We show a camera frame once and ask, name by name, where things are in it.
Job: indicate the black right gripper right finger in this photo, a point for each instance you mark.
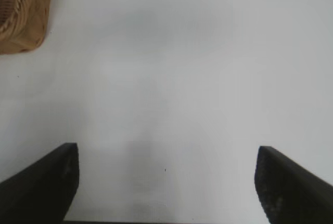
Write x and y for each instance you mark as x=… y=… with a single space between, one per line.
x=296 y=195

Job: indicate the tan woven wicker basket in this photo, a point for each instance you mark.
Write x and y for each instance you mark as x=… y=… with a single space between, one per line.
x=23 y=18

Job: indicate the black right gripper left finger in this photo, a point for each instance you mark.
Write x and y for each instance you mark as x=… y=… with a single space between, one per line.
x=36 y=192

